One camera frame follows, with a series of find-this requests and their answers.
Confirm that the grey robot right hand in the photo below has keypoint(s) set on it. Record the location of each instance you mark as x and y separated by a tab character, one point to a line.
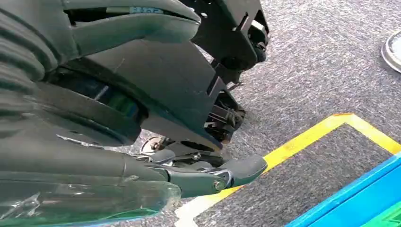
94	188

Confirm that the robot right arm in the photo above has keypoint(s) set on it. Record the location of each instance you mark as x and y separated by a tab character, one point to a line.
18	62

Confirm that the yellow tape open square outline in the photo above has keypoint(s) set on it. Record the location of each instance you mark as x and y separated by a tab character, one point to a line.
297	144

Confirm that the green plastic crate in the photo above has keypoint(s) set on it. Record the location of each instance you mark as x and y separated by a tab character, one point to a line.
388	217

